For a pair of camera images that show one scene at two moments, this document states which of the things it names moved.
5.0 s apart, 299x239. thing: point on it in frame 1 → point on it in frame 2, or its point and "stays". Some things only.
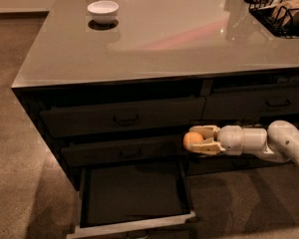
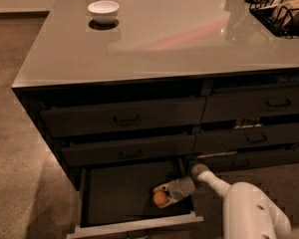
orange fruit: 191,137 → 159,198
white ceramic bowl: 103,11 stays
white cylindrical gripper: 231,138 → 179,188
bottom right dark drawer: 214,163 stays
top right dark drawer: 256,102 stays
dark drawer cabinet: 116,77 stays
